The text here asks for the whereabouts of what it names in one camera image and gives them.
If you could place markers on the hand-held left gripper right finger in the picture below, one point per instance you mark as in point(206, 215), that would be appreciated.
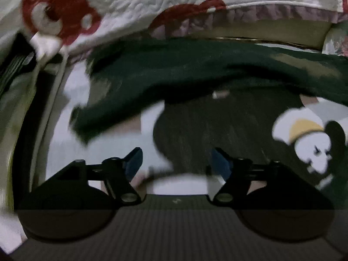
point(220, 166)

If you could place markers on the dark green garment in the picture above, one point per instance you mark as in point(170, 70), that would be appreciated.
point(174, 68)

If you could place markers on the floral printed pillow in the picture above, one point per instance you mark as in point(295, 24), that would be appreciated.
point(337, 43)

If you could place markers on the white checked bed sheet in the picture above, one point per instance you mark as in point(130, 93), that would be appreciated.
point(77, 88)

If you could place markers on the white quilt with red bears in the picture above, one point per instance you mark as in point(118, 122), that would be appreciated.
point(136, 0)

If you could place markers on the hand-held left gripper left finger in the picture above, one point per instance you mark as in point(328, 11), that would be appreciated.
point(133, 164)

